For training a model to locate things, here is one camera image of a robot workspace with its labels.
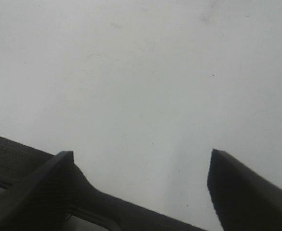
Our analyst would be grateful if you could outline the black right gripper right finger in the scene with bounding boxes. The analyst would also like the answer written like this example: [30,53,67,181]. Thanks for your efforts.
[207,149,282,231]

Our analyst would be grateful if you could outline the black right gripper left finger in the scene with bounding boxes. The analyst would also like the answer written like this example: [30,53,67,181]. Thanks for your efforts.
[0,151,74,231]

